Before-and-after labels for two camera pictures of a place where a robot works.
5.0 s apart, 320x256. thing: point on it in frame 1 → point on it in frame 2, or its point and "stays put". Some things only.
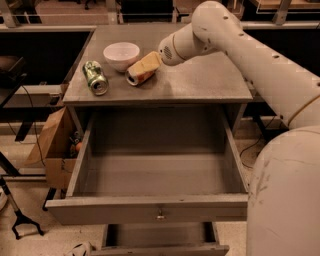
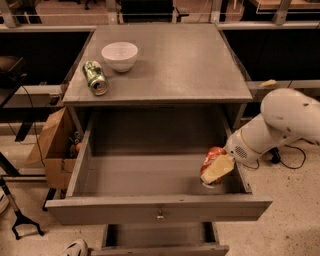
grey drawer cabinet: x=211 y=78 stays put
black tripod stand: x=20 y=218 stays put
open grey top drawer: x=153 y=164 stays put
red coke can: x=137 y=78 → x=212 y=154
